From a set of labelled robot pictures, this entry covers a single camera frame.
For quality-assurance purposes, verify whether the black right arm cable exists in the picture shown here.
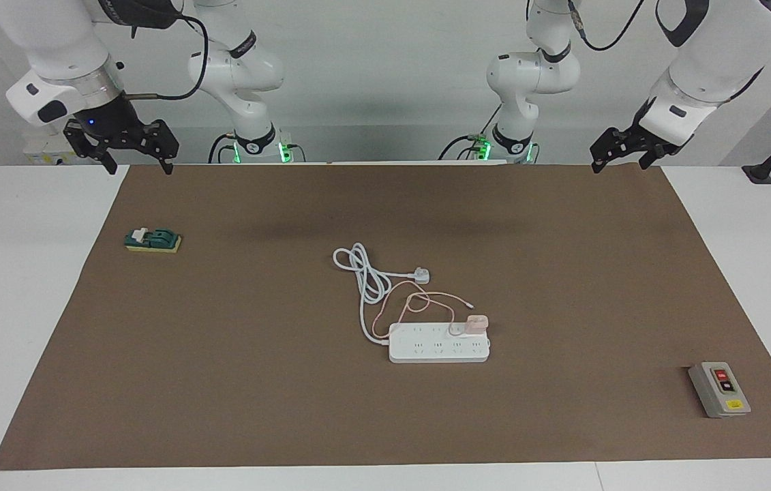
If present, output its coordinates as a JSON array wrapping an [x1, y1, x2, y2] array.
[[127, 14, 211, 102]]

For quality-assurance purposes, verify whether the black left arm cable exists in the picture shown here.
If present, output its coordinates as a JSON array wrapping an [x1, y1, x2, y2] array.
[[566, 0, 766, 98]]

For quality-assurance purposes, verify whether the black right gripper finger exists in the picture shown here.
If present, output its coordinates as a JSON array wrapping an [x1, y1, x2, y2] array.
[[63, 119, 118, 176], [140, 119, 179, 176]]

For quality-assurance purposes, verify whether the white box with yellow label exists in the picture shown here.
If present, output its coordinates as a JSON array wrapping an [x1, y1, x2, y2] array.
[[22, 133, 78, 166]]

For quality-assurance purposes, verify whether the pink charging cable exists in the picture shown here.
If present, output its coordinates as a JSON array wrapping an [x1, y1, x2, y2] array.
[[372, 291, 477, 342]]

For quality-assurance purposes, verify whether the green knife switch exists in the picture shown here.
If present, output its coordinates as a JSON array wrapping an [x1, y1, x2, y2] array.
[[124, 226, 183, 254]]

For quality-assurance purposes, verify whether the grey on-off switch box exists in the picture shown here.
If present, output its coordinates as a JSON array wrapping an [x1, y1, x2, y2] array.
[[688, 361, 752, 419]]

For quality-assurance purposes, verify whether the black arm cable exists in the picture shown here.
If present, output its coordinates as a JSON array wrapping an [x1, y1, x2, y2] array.
[[127, 14, 211, 102], [566, 0, 766, 98]]

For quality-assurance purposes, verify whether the black base cable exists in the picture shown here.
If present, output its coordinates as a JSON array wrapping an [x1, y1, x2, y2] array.
[[438, 109, 498, 162], [208, 133, 239, 164]]

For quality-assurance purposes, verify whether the brown table mat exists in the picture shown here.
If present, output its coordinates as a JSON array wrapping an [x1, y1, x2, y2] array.
[[0, 164, 771, 471]]

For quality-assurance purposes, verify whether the white power strip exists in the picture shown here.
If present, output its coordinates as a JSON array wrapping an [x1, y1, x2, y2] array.
[[388, 322, 492, 364]]

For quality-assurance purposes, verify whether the white power strip cord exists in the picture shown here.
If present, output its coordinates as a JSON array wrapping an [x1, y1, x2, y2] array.
[[333, 243, 432, 345]]

